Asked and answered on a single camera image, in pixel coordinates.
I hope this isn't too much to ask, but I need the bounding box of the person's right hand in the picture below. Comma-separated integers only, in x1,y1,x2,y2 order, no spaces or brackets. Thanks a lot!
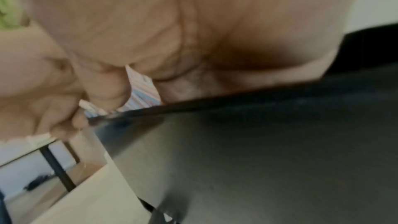
19,0,365,111

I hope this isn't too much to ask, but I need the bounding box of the person's left hand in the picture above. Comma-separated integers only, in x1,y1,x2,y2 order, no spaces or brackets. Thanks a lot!
0,22,91,143

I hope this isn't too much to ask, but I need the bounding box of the black panel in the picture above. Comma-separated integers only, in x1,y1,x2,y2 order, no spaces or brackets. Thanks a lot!
87,22,398,224

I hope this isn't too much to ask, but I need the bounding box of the striped colourful cloth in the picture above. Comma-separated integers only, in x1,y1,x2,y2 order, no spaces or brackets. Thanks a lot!
81,65,163,118

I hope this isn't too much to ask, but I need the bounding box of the green cloth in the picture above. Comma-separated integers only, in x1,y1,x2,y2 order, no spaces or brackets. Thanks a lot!
0,0,30,32

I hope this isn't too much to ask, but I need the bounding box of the black table leg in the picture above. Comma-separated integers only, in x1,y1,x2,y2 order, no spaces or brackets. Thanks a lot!
40,144,77,192

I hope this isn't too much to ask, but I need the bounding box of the black object on floor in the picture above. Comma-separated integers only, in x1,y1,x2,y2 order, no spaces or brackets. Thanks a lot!
24,173,58,192

